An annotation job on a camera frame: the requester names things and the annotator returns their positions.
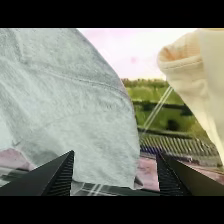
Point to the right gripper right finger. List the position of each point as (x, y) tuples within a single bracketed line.
[(186, 181)]

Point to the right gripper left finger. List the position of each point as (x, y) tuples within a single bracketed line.
[(50, 176)]

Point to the grey T-shirt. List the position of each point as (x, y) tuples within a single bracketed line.
[(66, 100)]

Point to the beige garment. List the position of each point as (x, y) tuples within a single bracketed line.
[(203, 76)]

